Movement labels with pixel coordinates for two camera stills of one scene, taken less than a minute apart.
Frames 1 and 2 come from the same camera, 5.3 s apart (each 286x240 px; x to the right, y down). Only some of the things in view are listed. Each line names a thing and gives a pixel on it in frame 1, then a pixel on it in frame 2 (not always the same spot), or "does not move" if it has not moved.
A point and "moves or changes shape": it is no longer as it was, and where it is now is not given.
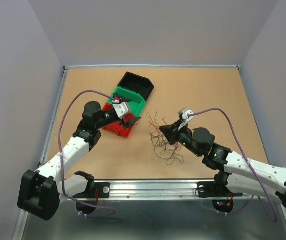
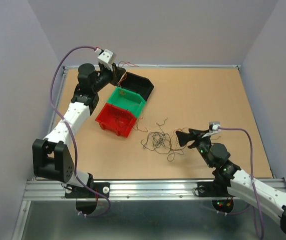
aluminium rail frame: (145, 188) does not move
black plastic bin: (140, 85) does not move
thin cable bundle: (171, 151) moves or changes shape
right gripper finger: (176, 124) -> (199, 133)
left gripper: (124, 100) -> (115, 74)
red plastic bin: (119, 128) does not move
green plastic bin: (135, 105) does not move
